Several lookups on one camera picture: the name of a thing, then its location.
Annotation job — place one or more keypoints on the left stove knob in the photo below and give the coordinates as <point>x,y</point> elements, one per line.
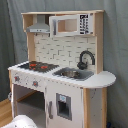
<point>17,78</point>

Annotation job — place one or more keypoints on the right stove knob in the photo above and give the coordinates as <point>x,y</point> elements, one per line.
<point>35,83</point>

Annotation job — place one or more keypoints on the grey range hood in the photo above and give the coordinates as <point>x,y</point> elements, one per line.
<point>40,25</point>

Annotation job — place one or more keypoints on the grey ice dispenser panel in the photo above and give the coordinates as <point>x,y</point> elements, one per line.
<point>63,105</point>

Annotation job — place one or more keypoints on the grey fridge door handle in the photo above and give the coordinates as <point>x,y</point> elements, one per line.
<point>50,110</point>

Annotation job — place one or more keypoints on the black stovetop red burners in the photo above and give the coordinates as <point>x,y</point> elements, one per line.
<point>39,66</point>

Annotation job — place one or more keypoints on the metal sink basin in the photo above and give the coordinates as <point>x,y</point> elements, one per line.
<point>72,73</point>

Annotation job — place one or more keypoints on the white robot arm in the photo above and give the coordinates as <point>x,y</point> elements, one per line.
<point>23,121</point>

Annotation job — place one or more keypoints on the stove knob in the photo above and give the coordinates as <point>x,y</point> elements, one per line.
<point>17,78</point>
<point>35,83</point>

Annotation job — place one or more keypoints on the wooden toy kitchen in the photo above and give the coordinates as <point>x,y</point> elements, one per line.
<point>84,52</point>

